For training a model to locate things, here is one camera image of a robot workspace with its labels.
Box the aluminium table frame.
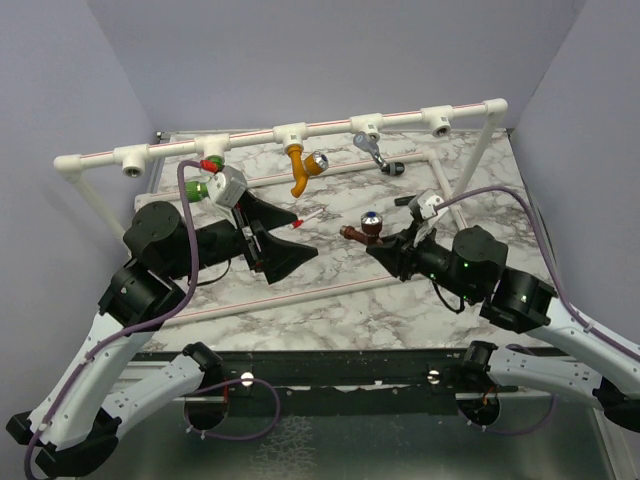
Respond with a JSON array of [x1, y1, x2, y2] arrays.
[[54, 128, 626, 480]]

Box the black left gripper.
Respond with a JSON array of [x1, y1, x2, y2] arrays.
[[167, 188, 320, 280]]

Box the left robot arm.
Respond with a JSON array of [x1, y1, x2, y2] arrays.
[[6, 192, 318, 479]]

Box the black orange highlighter marker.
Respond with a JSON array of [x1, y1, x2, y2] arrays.
[[394, 196, 413, 206]]

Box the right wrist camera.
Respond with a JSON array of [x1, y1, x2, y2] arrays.
[[408, 189, 449, 247]]

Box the white pvc pipe frame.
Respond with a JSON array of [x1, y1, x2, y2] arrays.
[[52, 97, 510, 329]]

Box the grey silver water faucet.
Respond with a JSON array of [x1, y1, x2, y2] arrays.
[[353, 131, 387, 170]]

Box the red white marker pen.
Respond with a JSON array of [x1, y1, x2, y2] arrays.
[[291, 209, 324, 229]]

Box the green water faucet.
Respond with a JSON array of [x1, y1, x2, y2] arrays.
[[179, 155, 225, 203]]

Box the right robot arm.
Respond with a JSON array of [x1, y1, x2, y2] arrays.
[[366, 226, 639, 432]]

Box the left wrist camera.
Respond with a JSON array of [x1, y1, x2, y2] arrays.
[[205, 166, 247, 209]]

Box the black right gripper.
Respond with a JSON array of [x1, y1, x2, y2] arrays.
[[368, 218, 478, 302]]

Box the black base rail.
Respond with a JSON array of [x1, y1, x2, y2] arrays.
[[164, 347, 521, 419]]

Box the orange water faucet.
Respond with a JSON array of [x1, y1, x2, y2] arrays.
[[286, 145, 329, 198]]

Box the dark grey hose nozzle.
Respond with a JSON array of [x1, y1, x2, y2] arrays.
[[380, 162, 405, 176]]

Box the brown water faucet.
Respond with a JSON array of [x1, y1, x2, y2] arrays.
[[339, 211, 384, 246]]

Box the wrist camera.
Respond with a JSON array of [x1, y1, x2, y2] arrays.
[[205, 166, 247, 209], [408, 189, 449, 247]]

